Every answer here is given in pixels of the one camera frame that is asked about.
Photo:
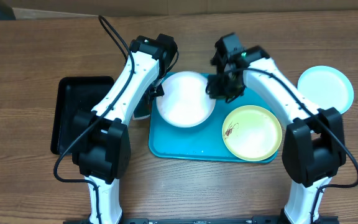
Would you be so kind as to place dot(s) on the pink green sponge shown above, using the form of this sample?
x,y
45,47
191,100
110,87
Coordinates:
x,y
142,110

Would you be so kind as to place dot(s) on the black plastic tray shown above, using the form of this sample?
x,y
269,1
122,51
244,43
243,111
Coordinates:
x,y
74,94

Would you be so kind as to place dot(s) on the teal plastic tray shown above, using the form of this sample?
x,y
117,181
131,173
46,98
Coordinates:
x,y
201,142

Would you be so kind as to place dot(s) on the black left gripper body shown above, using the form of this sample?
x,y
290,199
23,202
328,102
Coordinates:
x,y
155,90

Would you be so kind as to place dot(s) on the white plate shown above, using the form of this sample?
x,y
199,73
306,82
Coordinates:
x,y
185,103

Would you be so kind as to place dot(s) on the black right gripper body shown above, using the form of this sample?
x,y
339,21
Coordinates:
x,y
227,87

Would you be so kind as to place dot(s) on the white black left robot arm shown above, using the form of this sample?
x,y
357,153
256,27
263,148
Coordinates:
x,y
103,150

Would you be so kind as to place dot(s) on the light blue plate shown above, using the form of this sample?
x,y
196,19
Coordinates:
x,y
327,87

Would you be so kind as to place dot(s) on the yellow plate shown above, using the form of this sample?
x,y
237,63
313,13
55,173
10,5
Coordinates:
x,y
252,133

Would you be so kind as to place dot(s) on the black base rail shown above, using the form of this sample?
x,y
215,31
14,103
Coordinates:
x,y
254,220

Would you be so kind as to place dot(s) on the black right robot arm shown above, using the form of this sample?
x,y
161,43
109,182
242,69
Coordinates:
x,y
314,139

